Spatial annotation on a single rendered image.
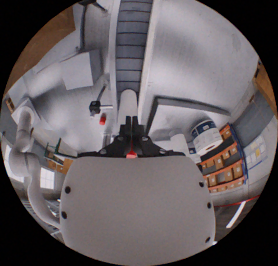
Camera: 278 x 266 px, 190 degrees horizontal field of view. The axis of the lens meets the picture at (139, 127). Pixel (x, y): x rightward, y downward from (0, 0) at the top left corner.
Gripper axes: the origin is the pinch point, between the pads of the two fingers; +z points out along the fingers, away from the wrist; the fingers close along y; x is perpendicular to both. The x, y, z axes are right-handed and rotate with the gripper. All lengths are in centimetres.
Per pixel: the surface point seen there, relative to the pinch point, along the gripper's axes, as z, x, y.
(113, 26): 5.8, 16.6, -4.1
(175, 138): 23.1, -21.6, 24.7
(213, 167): 91, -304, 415
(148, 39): 11.1, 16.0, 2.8
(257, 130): 13, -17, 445
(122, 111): 10.5, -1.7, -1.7
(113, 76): 9.6, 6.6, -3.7
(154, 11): 8.1, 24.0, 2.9
